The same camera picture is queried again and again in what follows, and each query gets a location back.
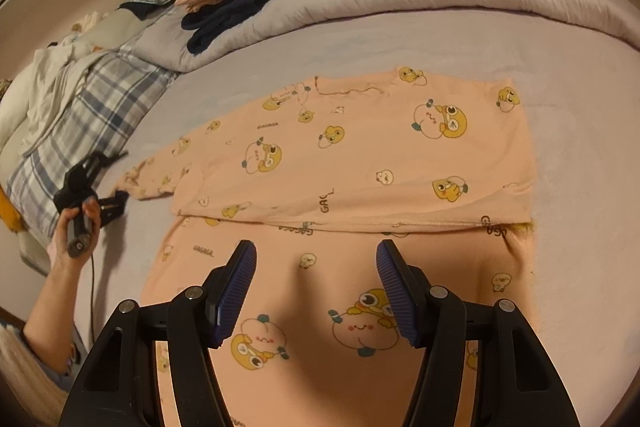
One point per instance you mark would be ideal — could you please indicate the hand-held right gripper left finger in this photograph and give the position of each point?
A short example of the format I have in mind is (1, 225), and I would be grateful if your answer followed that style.
(235, 292)

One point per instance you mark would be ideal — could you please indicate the person's left hand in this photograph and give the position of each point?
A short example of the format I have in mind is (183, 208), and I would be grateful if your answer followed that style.
(62, 239)

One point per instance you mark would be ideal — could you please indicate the blue plaid pillow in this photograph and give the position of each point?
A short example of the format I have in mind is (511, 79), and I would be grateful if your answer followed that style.
(100, 107)

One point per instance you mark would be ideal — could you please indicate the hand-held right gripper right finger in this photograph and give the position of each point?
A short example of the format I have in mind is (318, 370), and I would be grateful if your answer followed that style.
(397, 292)

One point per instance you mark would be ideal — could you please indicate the yellow soft object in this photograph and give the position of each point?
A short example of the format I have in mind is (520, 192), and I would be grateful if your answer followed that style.
(10, 214)

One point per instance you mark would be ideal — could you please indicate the bed with lilac sheet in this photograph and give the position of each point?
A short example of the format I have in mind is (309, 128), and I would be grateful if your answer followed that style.
(575, 157)

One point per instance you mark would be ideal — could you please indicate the person's left forearm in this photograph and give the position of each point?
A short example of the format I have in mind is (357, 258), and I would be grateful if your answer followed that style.
(52, 312)

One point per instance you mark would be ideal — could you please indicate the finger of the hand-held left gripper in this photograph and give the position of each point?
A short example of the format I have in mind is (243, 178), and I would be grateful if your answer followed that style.
(102, 159)
(114, 204)

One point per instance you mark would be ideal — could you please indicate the peach cartoon print shirt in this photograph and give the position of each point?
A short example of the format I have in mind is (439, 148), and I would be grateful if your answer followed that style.
(350, 157)

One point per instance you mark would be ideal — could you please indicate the navy blue clothes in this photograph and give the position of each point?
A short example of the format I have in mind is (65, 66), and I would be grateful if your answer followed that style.
(220, 22)

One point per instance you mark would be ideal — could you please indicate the white crumpled cloth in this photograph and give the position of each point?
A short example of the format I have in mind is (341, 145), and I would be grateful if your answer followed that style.
(50, 82)

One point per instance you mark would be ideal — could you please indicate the grey-green pillow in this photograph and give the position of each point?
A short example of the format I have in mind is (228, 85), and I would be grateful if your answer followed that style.
(112, 29)

